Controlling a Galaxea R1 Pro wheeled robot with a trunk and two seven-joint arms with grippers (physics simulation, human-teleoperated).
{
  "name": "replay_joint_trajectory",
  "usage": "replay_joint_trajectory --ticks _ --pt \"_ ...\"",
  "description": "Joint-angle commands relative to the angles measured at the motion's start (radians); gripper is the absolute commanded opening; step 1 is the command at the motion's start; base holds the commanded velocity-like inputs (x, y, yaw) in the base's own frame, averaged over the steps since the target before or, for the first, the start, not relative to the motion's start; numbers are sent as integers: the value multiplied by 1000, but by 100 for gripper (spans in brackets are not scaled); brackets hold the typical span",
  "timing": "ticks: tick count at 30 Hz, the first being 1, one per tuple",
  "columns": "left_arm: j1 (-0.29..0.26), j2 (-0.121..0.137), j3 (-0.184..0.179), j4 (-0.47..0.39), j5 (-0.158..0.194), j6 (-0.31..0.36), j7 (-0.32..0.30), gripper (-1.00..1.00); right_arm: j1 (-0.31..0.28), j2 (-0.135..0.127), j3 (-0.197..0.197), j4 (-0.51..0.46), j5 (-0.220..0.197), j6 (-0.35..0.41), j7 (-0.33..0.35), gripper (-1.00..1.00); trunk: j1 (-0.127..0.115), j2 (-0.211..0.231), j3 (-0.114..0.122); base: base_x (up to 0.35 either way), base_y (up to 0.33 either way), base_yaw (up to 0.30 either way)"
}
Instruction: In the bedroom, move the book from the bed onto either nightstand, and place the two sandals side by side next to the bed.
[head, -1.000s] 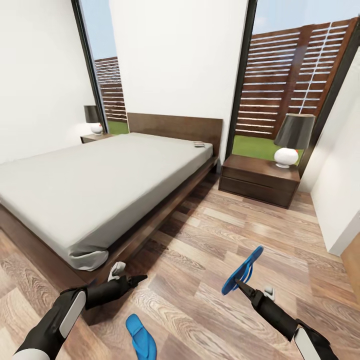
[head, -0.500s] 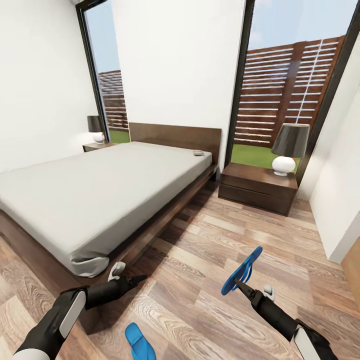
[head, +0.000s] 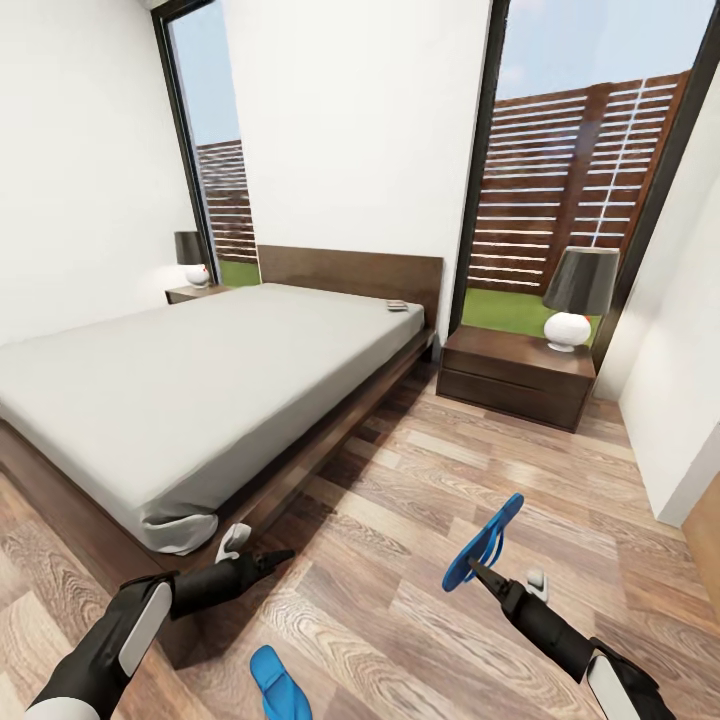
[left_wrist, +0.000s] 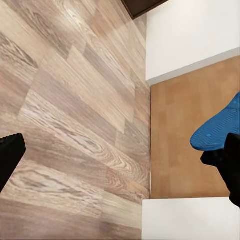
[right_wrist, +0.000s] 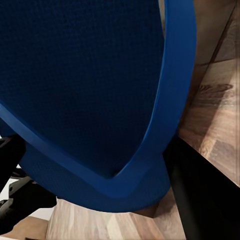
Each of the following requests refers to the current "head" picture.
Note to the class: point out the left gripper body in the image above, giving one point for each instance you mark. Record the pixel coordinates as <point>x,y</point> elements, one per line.
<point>228,580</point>

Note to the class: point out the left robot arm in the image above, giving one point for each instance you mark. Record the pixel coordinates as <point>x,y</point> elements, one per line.
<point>89,682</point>

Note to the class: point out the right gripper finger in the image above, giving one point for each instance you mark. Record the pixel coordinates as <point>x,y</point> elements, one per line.
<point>495,582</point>

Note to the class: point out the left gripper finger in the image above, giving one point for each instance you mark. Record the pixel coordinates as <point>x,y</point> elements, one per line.
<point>268,560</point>

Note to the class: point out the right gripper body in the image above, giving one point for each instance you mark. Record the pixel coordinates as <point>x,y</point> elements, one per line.
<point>535,620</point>

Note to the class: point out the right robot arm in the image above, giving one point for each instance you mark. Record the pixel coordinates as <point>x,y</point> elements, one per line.
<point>623,689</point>

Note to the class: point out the sandal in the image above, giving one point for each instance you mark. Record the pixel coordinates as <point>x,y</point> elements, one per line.
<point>282,697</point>
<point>485,547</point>

